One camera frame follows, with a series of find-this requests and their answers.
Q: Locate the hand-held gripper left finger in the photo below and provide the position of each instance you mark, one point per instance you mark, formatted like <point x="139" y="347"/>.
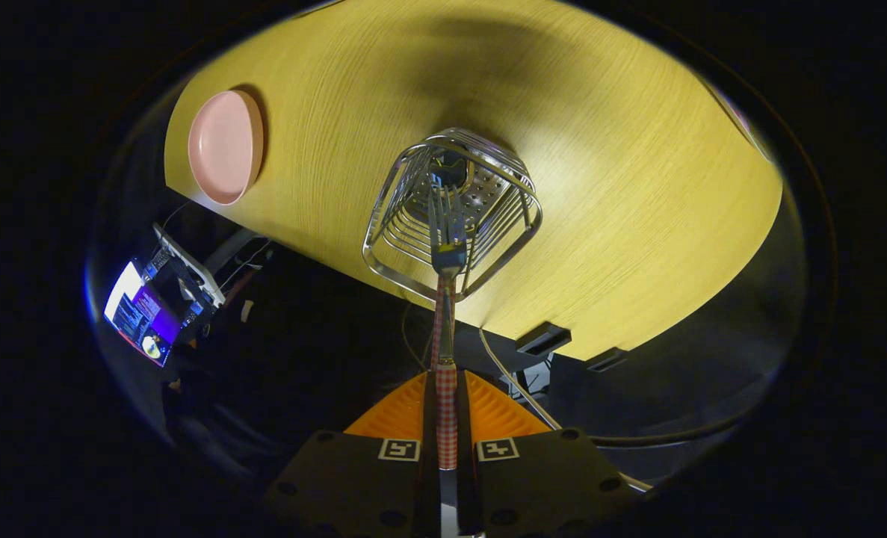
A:
<point x="353" y="486"/>

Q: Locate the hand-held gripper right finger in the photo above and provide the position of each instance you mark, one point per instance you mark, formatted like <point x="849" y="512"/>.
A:
<point x="548" y="486"/>

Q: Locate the open laptop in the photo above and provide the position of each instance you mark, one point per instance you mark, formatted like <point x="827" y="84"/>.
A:
<point x="140" y="314"/>

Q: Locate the pink plate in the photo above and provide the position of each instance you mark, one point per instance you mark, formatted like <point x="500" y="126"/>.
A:
<point x="223" y="146"/>

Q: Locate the black table bracket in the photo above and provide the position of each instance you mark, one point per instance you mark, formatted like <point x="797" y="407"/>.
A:
<point x="542" y="338"/>
<point x="606" y="359"/>

